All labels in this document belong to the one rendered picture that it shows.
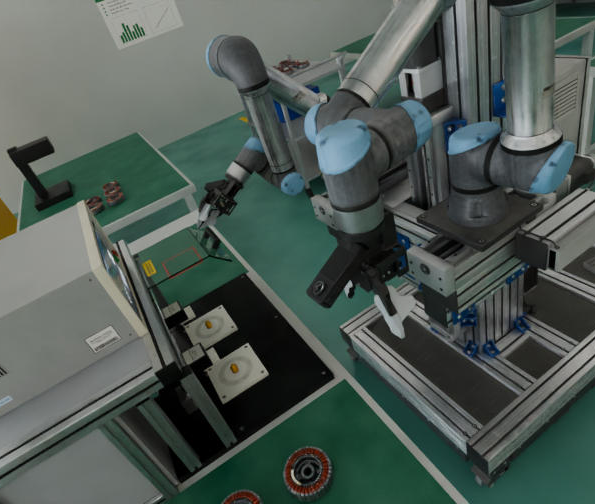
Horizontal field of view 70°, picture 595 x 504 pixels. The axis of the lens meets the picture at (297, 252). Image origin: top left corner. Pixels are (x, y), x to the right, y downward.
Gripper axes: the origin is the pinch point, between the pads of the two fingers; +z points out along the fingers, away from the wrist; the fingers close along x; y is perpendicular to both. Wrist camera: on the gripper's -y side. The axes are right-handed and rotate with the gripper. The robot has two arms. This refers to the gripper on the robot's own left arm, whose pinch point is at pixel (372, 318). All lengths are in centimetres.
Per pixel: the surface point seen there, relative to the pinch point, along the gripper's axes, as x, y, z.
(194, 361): 43, -32, 23
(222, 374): 47, -27, 37
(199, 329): 71, -26, 37
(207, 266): 110, -10, 40
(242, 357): 48, -20, 37
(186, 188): 202, 10, 41
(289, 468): 9.1, -25.1, 36.7
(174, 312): 67, -30, 23
